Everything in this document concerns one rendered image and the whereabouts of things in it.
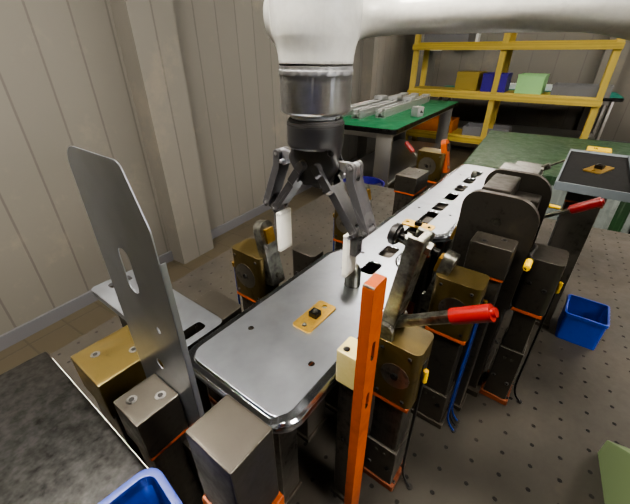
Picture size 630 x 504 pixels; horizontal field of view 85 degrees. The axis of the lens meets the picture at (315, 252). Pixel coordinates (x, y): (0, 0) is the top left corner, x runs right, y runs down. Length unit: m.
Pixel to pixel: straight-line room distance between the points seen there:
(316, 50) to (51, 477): 0.52
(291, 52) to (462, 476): 0.78
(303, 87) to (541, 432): 0.84
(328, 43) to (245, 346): 0.43
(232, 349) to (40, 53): 2.02
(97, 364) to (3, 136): 1.86
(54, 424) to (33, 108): 1.96
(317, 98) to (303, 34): 0.06
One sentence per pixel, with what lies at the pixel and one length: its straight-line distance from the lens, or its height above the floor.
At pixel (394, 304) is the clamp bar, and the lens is 0.48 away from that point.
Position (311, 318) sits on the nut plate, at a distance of 0.61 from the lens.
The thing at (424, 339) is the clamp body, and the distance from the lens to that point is 0.53.
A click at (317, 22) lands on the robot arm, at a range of 0.42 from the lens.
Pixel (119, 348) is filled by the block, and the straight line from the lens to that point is 0.55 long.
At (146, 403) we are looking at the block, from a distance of 0.44.
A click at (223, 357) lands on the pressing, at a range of 0.57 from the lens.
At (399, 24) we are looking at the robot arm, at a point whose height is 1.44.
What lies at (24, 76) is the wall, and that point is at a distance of 2.34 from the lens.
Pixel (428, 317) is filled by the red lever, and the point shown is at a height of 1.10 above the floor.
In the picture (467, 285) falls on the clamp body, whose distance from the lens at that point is 0.63.
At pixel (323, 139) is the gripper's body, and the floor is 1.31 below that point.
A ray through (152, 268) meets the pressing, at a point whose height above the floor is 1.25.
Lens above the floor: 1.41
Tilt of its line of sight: 30 degrees down
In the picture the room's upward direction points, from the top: straight up
